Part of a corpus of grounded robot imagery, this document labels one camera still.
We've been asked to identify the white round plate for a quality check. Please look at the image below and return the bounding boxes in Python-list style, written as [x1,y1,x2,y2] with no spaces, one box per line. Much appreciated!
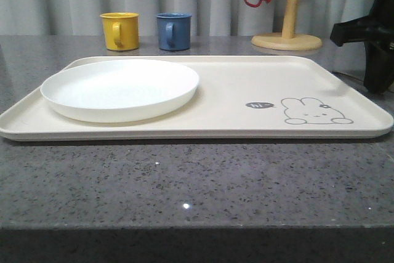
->
[40,59,199,123]

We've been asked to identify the cream rabbit serving tray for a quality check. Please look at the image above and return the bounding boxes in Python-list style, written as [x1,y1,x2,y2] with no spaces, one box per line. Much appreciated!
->
[1,55,393,141]

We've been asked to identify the yellow mug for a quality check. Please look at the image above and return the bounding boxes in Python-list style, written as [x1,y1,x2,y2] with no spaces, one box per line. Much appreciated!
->
[100,12,139,51]

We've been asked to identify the blue mug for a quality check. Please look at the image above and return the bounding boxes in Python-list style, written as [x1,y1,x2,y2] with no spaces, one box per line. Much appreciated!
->
[156,12,192,51]

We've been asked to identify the wooden mug tree stand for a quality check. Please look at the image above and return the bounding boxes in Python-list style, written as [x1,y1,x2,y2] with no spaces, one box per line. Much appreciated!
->
[251,0,323,51]

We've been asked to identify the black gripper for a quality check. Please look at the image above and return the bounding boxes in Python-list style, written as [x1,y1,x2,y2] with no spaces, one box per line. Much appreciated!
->
[330,0,393,93]

